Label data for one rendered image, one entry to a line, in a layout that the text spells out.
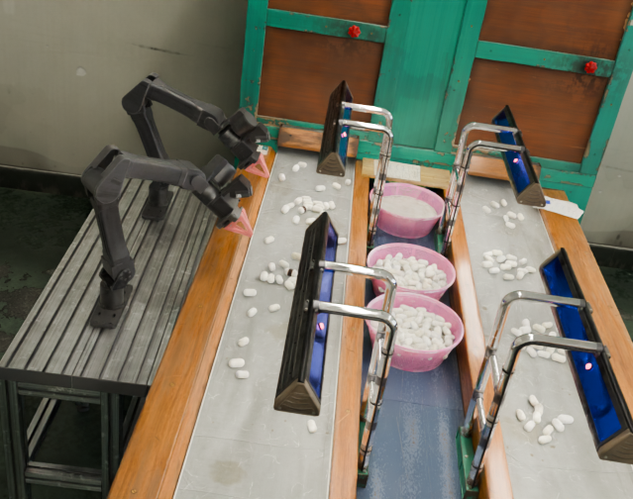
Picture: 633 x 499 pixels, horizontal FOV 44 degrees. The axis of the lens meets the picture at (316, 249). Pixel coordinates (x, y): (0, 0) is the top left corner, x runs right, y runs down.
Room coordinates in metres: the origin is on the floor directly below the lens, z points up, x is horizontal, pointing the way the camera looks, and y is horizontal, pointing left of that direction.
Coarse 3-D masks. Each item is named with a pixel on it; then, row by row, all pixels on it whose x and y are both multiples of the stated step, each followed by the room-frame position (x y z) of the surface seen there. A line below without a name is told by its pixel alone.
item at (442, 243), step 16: (464, 128) 2.36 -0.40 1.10; (480, 128) 2.36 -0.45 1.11; (496, 128) 2.36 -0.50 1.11; (512, 128) 2.36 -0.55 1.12; (464, 144) 2.36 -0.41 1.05; (480, 144) 2.21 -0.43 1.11; (496, 144) 2.21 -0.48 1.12; (464, 160) 2.21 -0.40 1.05; (464, 176) 2.20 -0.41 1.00; (448, 192) 2.36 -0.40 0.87; (448, 208) 2.30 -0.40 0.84; (448, 224) 2.21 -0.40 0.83; (448, 240) 2.20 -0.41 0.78
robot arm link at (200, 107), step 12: (144, 84) 2.30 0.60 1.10; (156, 84) 2.32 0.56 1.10; (132, 96) 2.31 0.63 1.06; (144, 96) 2.30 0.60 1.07; (156, 96) 2.32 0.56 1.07; (168, 96) 2.32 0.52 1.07; (180, 96) 2.32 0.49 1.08; (132, 108) 2.31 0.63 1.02; (180, 108) 2.31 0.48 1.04; (192, 108) 2.30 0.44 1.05; (204, 108) 2.31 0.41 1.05; (216, 108) 2.34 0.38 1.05; (192, 120) 2.30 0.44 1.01; (216, 120) 2.29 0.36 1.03
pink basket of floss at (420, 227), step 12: (384, 192) 2.56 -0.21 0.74; (396, 192) 2.58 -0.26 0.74; (408, 192) 2.59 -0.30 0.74; (420, 192) 2.58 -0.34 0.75; (432, 192) 2.56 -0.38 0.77; (432, 204) 2.54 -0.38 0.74; (384, 216) 2.37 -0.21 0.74; (396, 216) 2.34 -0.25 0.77; (384, 228) 2.39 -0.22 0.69; (396, 228) 2.36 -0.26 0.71; (408, 228) 2.36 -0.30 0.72; (420, 228) 2.36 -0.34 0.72; (432, 228) 2.42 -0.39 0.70
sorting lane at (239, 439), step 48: (288, 192) 2.45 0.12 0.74; (336, 192) 2.50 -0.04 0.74; (288, 240) 2.12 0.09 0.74; (240, 288) 1.82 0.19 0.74; (336, 288) 1.89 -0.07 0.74; (240, 336) 1.61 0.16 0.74; (336, 336) 1.67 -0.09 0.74; (240, 384) 1.42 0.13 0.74; (336, 384) 1.47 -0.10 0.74; (240, 432) 1.27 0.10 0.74; (288, 432) 1.29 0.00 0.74; (192, 480) 1.11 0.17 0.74; (240, 480) 1.13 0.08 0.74; (288, 480) 1.15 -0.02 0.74
